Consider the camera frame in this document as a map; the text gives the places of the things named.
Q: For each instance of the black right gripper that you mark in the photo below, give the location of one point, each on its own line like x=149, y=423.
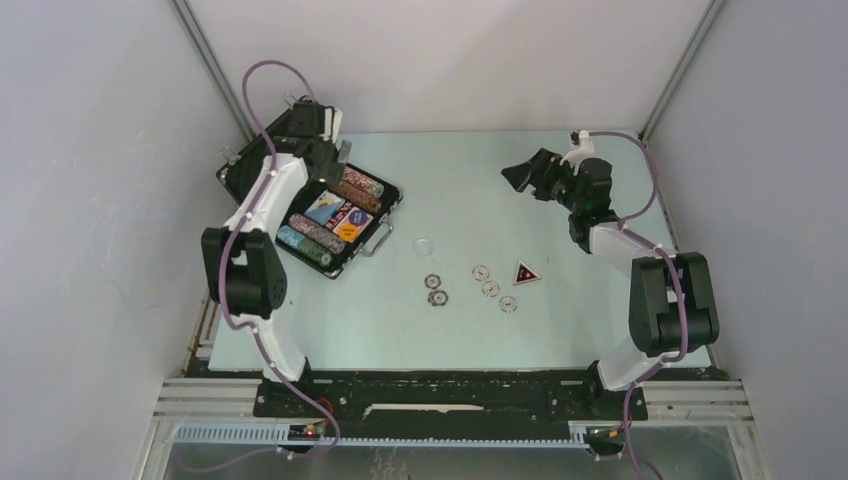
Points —
x=547, y=162

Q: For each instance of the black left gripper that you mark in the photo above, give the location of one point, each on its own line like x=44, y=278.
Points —
x=332, y=172

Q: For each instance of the blue card deck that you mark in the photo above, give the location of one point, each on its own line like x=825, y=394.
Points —
x=323, y=207

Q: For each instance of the blue small blind button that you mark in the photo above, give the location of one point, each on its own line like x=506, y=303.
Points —
x=359, y=218

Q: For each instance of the red black triangle token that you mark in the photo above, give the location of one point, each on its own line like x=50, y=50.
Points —
x=525, y=274

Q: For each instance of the clear dealer button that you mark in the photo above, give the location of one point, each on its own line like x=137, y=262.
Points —
x=422, y=247

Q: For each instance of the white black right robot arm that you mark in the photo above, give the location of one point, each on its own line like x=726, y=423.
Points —
x=672, y=309

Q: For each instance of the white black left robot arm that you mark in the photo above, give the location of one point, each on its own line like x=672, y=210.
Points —
x=244, y=271

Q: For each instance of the red white chip row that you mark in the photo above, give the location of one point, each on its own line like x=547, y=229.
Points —
x=363, y=182

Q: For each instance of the brown orange chip row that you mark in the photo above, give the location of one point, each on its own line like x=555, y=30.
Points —
x=358, y=197

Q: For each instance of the black aluminium poker case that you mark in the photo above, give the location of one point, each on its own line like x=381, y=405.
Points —
x=390, y=200

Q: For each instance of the red dice row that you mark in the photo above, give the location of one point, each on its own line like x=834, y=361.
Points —
x=339, y=215

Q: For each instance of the red card deck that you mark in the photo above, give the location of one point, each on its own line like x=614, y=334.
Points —
x=349, y=223

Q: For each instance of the yellow big blind button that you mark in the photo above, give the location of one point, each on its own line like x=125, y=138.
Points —
x=348, y=232

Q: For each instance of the purple chip row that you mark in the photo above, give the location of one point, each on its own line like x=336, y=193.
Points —
x=317, y=233

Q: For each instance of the green blue chip row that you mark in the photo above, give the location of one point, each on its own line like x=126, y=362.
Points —
x=308, y=249

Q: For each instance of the blue white poker chip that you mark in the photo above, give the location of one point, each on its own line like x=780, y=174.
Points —
x=437, y=298
x=433, y=281

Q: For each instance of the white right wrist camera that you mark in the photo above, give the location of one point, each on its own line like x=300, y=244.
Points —
x=582, y=149

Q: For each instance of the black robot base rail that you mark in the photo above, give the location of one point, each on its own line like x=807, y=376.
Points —
x=451, y=405

